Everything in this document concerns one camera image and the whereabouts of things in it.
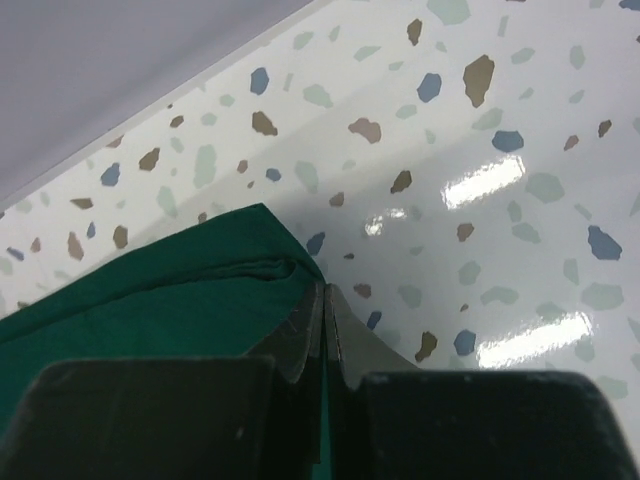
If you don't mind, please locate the green surgical drape cloth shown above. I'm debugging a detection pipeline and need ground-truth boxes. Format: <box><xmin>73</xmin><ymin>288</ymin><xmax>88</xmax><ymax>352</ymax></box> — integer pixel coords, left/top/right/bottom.
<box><xmin>1</xmin><ymin>204</ymin><xmax>324</xmax><ymax>443</ymax></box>

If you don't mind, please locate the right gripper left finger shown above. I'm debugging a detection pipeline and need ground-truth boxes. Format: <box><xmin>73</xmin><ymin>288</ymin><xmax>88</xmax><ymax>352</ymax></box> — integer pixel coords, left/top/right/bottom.
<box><xmin>1</xmin><ymin>284</ymin><xmax>325</xmax><ymax>479</ymax></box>

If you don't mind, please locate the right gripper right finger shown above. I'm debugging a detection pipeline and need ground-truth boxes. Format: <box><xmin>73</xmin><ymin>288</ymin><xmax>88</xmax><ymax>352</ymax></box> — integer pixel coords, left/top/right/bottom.
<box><xmin>324</xmin><ymin>285</ymin><xmax>639</xmax><ymax>479</ymax></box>

